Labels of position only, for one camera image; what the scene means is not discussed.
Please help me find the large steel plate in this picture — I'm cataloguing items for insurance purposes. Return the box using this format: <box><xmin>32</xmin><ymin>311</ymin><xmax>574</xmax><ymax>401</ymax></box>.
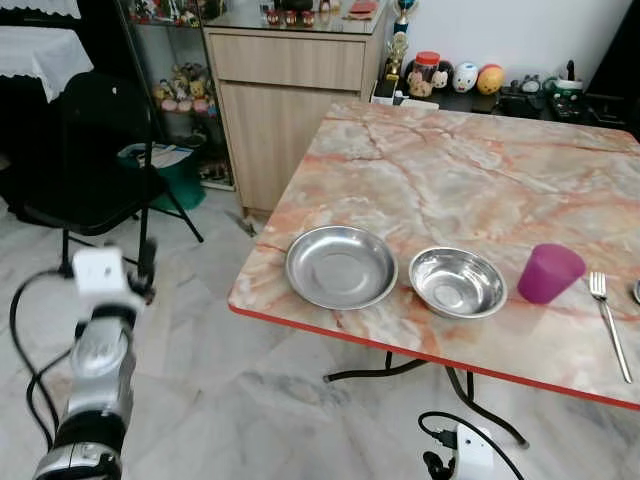
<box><xmin>285</xmin><ymin>225</ymin><xmax>399</xmax><ymax>311</ymax></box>

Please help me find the green plastic bin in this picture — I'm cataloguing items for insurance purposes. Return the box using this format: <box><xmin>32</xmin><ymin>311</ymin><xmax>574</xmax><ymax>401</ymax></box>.
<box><xmin>118</xmin><ymin>140</ymin><xmax>206</xmax><ymax>211</ymax></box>

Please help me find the white printed paper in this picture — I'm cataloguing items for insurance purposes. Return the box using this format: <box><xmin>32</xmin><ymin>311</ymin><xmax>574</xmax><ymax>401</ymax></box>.
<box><xmin>135</xmin><ymin>143</ymin><xmax>196</xmax><ymax>168</ymax></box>

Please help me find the black folding chair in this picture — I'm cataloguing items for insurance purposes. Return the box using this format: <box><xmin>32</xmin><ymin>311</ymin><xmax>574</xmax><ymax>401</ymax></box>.
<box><xmin>0</xmin><ymin>70</ymin><xmax>206</xmax><ymax>271</ymax></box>

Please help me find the steel fork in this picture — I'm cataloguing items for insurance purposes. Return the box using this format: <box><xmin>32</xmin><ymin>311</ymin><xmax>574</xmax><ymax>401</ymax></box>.
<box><xmin>589</xmin><ymin>272</ymin><xmax>635</xmax><ymax>385</ymax></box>

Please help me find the glass display shelf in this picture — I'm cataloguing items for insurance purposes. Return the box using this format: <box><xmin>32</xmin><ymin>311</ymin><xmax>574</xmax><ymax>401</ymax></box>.
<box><xmin>115</xmin><ymin>0</ymin><xmax>236</xmax><ymax>191</ymax></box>

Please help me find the small steel bowl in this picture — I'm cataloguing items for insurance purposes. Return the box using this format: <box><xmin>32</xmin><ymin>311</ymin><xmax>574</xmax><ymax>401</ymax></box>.
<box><xmin>408</xmin><ymin>247</ymin><xmax>508</xmax><ymax>320</ymax></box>

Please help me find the purple plastic cup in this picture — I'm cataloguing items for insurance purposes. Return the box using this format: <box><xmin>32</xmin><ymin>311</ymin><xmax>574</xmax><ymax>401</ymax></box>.
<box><xmin>517</xmin><ymin>243</ymin><xmax>587</xmax><ymax>305</ymax></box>

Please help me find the light wooden cabinet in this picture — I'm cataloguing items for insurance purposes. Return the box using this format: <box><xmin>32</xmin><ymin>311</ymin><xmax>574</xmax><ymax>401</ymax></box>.
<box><xmin>203</xmin><ymin>18</ymin><xmax>393</xmax><ymax>216</ymax></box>

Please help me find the white lace cloth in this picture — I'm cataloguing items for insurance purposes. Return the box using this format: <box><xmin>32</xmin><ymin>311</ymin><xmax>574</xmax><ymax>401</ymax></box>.
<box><xmin>0</xmin><ymin>0</ymin><xmax>81</xmax><ymax>21</ymax></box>
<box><xmin>0</xmin><ymin>25</ymin><xmax>96</xmax><ymax>103</ymax></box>

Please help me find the black television screen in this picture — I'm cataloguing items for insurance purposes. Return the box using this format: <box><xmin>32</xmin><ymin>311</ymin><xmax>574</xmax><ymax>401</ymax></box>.
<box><xmin>615</xmin><ymin>0</ymin><xmax>640</xmax><ymax>101</ymax></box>

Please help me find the small grey figurine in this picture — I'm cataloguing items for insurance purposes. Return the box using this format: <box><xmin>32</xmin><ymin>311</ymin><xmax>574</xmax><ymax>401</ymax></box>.
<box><xmin>515</xmin><ymin>72</ymin><xmax>543</xmax><ymax>96</ymax></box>

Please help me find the small white box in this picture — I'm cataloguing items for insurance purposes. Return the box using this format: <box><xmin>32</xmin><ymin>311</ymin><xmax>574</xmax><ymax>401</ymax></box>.
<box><xmin>372</xmin><ymin>78</ymin><xmax>403</xmax><ymax>104</ymax></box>

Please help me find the yellow egg figure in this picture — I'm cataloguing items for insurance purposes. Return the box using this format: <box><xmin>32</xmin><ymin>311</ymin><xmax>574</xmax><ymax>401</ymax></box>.
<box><xmin>476</xmin><ymin>64</ymin><xmax>505</xmax><ymax>96</ymax></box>

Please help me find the gold trophy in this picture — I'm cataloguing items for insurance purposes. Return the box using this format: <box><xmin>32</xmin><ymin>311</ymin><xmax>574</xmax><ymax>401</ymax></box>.
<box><xmin>385</xmin><ymin>0</ymin><xmax>419</xmax><ymax>81</ymax></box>

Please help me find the red lidded jar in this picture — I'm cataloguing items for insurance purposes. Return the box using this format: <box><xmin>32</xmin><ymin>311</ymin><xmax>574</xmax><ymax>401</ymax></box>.
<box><xmin>412</xmin><ymin>50</ymin><xmax>444</xmax><ymax>98</ymax></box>

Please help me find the white egg figure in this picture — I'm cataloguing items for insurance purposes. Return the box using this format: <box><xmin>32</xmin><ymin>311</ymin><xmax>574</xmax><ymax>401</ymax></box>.
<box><xmin>452</xmin><ymin>62</ymin><xmax>480</xmax><ymax>94</ymax></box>

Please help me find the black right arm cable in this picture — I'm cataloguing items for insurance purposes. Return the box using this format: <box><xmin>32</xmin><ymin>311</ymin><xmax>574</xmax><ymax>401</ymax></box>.
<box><xmin>417</xmin><ymin>409</ymin><xmax>526</xmax><ymax>480</ymax></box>

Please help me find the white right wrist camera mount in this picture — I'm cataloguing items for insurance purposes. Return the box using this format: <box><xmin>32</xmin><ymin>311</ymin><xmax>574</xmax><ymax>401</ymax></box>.
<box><xmin>455</xmin><ymin>425</ymin><xmax>497</xmax><ymax>480</ymax></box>

